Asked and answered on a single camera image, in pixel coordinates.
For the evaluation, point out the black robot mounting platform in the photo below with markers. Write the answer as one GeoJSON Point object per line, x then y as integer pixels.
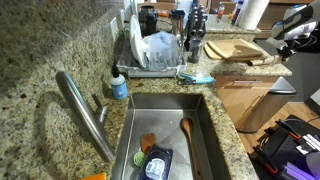
{"type": "Point", "coordinates": [283, 150]}

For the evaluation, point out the paper towel roll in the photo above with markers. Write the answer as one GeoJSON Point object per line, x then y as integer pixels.
{"type": "Point", "coordinates": [253, 13]}

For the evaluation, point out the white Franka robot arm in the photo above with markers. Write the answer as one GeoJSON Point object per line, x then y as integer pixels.
{"type": "Point", "coordinates": [293, 23]}

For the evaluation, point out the green scrubber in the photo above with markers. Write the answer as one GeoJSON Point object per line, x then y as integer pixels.
{"type": "Point", "coordinates": [139, 159]}

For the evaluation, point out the dark bottle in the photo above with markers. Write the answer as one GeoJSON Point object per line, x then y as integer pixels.
{"type": "Point", "coordinates": [237, 11]}

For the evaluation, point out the white plate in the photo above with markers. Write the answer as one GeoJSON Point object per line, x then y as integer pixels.
{"type": "Point", "coordinates": [136, 41]}

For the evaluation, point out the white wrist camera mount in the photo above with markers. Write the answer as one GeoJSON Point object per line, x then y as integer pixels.
{"type": "Point", "coordinates": [272, 42]}

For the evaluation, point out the dark blue printed package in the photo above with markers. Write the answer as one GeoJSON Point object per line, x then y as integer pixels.
{"type": "Point", "coordinates": [156, 163]}

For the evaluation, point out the black clamp red tip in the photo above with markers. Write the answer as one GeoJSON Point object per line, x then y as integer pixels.
{"type": "Point", "coordinates": [288, 130]}

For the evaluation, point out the grey dish rack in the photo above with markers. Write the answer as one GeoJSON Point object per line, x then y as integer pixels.
{"type": "Point", "coordinates": [150, 71]}

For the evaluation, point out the wooden spoon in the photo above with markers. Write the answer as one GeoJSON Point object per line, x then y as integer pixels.
{"type": "Point", "coordinates": [190, 140]}

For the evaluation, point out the brown cardboard tube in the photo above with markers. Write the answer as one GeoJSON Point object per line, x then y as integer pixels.
{"type": "Point", "coordinates": [263, 61]}

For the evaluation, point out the wooden spatula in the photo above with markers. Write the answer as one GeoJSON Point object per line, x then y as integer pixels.
{"type": "Point", "coordinates": [148, 142]}

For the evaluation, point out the large wooden cutting board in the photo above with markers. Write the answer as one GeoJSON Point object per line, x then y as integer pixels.
{"type": "Point", "coordinates": [236, 49]}

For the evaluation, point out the stainless steel sink basin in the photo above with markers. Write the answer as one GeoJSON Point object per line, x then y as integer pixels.
{"type": "Point", "coordinates": [166, 126]}

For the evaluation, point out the black canister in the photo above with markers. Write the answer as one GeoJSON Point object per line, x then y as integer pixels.
{"type": "Point", "coordinates": [147, 20]}

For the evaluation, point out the clear plastic container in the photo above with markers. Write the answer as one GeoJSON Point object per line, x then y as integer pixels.
{"type": "Point", "coordinates": [163, 50]}

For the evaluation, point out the orange sponge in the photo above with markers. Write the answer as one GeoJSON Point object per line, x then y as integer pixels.
{"type": "Point", "coordinates": [95, 176]}

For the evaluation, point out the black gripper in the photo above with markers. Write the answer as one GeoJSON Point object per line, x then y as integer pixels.
{"type": "Point", "coordinates": [285, 44]}

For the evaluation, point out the curved steel faucet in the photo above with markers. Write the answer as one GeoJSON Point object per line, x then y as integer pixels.
{"type": "Point", "coordinates": [83, 113]}

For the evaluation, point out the black knife block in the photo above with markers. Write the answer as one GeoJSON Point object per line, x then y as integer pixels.
{"type": "Point", "coordinates": [191, 36]}

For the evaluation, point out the aluminium extrusion bar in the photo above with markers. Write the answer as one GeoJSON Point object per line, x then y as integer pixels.
{"type": "Point", "coordinates": [296, 171]}

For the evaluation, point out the blue soap dispenser bottle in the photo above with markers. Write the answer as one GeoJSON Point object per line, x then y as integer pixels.
{"type": "Point", "coordinates": [119, 86]}

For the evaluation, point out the clear grey cup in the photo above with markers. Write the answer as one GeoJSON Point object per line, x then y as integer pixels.
{"type": "Point", "coordinates": [195, 53]}

